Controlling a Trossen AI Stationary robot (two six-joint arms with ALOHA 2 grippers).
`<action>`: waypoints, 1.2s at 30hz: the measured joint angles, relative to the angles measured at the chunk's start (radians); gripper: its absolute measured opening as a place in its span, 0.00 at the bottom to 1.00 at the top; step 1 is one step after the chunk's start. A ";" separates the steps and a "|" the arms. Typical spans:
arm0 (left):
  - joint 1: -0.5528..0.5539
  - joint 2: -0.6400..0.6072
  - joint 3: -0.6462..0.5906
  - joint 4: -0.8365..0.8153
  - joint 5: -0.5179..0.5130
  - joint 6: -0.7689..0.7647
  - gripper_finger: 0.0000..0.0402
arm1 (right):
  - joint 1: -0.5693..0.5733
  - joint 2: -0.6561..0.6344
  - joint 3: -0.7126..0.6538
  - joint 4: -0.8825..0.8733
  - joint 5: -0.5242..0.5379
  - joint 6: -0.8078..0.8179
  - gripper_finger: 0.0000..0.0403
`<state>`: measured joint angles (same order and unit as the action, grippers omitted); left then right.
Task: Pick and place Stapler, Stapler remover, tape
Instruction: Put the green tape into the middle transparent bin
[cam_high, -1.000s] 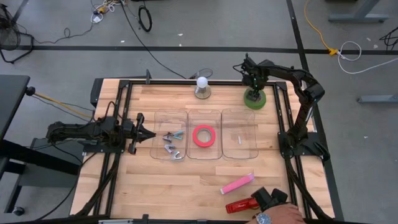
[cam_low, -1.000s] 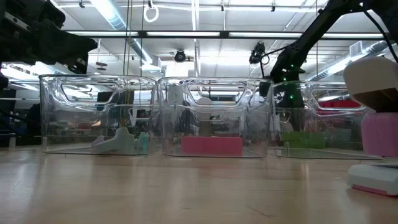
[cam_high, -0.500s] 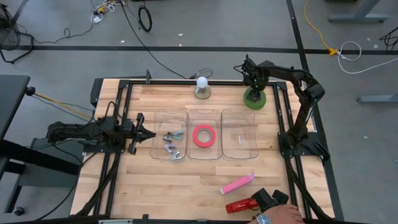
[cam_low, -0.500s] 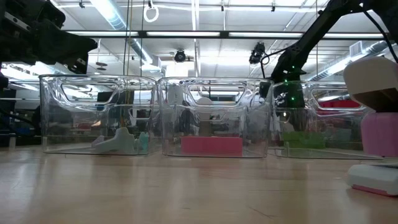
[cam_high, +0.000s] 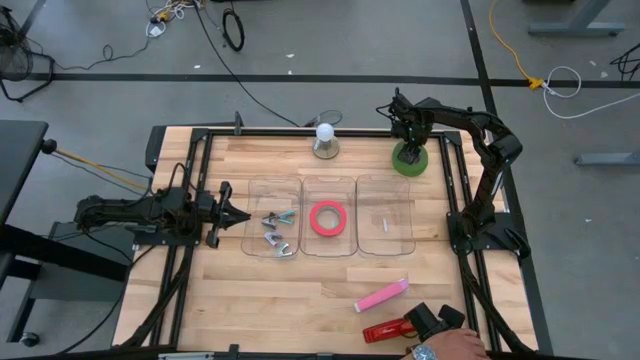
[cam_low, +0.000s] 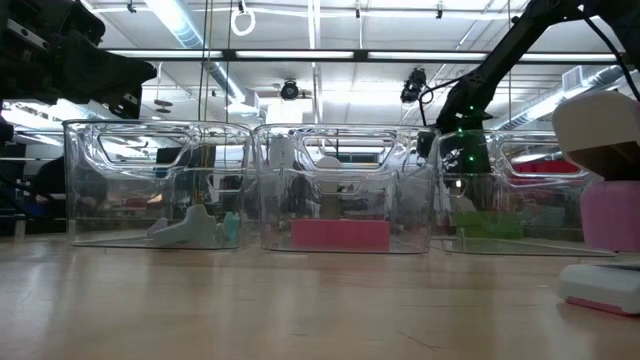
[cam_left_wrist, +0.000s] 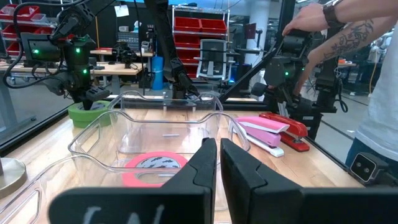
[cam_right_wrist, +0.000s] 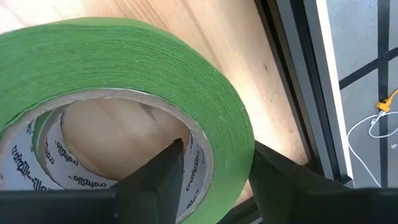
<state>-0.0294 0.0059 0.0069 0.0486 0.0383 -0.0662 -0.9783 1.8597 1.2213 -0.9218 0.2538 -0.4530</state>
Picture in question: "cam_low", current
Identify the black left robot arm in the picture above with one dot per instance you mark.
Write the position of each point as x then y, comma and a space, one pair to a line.
5, 132

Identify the person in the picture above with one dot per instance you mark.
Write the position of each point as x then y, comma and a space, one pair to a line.
50, 180

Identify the small round black camera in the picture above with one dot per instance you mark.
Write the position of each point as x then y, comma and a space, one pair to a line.
289, 91

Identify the white bulb brass lamp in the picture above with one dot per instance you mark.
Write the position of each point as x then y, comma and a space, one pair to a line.
330, 200

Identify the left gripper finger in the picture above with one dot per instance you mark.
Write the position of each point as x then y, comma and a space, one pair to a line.
87, 94
95, 70

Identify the red bin storage shelf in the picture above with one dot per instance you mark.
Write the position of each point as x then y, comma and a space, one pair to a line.
545, 167

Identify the silver ventilation duct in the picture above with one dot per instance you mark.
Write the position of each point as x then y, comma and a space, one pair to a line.
185, 30
600, 77

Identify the pink rectangular block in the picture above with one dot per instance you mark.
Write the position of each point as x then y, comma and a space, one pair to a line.
340, 235

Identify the clear plastic bin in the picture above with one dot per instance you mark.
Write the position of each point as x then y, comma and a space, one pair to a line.
550, 210
270, 150
80, 150

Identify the pink stapler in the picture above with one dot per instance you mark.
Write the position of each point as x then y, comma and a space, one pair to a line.
610, 215

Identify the light blue staple remover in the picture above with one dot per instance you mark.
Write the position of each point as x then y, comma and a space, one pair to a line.
192, 230

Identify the black aluminium rig frame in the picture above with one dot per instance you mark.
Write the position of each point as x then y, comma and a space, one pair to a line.
360, 55

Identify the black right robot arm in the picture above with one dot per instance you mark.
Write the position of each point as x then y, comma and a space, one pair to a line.
500, 55

